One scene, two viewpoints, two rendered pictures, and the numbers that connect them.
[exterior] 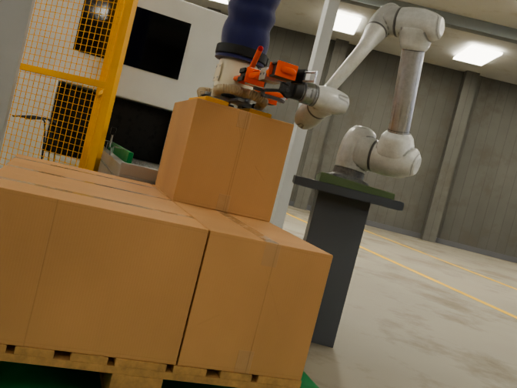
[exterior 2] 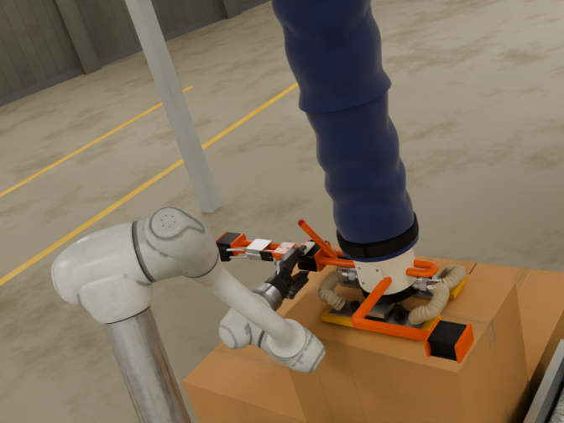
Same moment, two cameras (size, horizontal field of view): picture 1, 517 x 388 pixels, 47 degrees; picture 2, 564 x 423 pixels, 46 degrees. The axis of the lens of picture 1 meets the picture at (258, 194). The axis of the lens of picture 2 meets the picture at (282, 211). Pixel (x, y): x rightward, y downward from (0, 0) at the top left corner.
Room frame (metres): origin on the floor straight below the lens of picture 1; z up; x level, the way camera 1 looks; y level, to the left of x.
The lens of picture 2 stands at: (3.90, -0.74, 2.11)
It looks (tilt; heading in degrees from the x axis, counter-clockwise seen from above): 26 degrees down; 152
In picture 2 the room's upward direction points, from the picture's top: 17 degrees counter-clockwise
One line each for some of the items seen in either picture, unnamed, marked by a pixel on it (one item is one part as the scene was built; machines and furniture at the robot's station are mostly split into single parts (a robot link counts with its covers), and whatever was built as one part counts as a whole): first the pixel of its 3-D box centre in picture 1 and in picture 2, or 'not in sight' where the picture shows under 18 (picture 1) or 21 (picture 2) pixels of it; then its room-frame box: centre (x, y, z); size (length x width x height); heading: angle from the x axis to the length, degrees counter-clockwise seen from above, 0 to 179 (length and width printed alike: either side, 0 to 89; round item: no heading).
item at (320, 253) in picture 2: (252, 77); (313, 255); (2.34, 0.13, 1.08); 0.10 x 0.08 x 0.06; 110
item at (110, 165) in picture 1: (105, 165); not in sight; (3.91, 1.04, 0.50); 2.31 x 0.05 x 0.19; 19
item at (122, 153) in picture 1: (113, 150); not in sight; (4.26, 1.10, 0.60); 1.60 x 0.11 x 0.09; 19
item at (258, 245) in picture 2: (270, 75); (260, 250); (2.13, 0.06, 1.07); 0.07 x 0.07 x 0.04; 20
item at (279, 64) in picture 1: (282, 71); (231, 243); (2.01, 0.02, 1.08); 0.08 x 0.07 x 0.05; 20
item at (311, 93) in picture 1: (307, 93); (265, 299); (2.40, -0.09, 1.08); 0.09 x 0.06 x 0.09; 20
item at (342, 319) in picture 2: (248, 110); (377, 313); (2.60, 0.13, 0.98); 0.34 x 0.10 x 0.05; 20
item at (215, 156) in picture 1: (218, 157); (403, 356); (2.57, 0.21, 0.74); 0.60 x 0.40 x 0.40; 17
